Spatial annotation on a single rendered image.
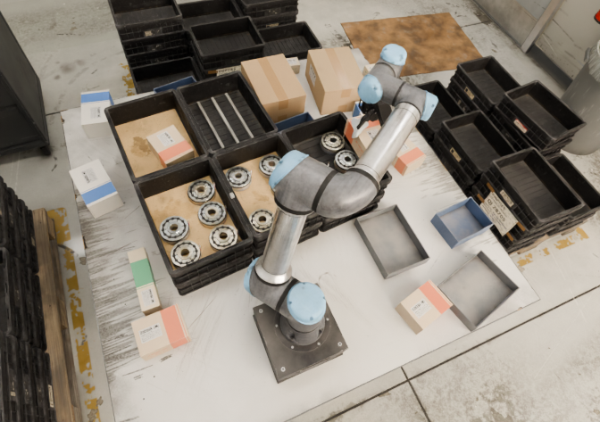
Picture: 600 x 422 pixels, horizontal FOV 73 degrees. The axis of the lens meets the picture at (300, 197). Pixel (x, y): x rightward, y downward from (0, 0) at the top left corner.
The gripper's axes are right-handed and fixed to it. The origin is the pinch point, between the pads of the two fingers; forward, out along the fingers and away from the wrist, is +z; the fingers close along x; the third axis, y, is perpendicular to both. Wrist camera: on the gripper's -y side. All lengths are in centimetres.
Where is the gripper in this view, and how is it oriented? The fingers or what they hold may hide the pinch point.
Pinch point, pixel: (370, 135)
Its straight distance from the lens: 152.4
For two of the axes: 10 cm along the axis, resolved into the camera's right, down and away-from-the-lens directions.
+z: -0.9, 5.3, 8.4
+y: -3.9, -8.0, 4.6
